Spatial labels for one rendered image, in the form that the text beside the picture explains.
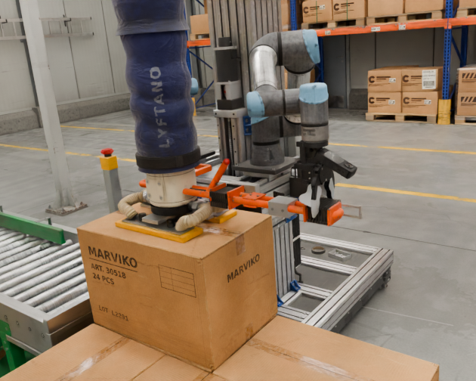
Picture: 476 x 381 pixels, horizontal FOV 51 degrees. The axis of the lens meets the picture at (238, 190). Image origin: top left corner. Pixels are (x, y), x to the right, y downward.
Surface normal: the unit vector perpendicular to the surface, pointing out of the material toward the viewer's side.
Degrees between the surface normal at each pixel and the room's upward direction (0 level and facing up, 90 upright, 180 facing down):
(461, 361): 0
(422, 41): 90
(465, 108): 90
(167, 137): 75
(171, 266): 90
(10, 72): 90
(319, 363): 0
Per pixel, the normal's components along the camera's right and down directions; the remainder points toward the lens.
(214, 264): 0.81, 0.11
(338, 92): -0.60, 0.28
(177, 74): 0.65, -0.03
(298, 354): -0.07, -0.95
